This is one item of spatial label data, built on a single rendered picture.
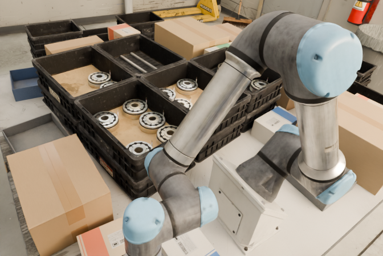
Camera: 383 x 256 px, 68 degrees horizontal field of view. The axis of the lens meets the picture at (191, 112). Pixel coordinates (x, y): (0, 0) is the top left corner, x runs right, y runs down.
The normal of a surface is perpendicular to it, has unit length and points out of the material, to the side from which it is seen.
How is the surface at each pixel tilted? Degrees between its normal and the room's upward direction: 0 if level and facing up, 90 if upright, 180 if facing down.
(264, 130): 90
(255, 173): 29
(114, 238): 0
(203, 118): 60
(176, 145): 54
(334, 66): 77
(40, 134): 0
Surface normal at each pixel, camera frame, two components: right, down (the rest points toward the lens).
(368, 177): -0.76, 0.32
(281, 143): -0.61, -0.44
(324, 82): 0.41, 0.39
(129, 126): 0.10, -0.79
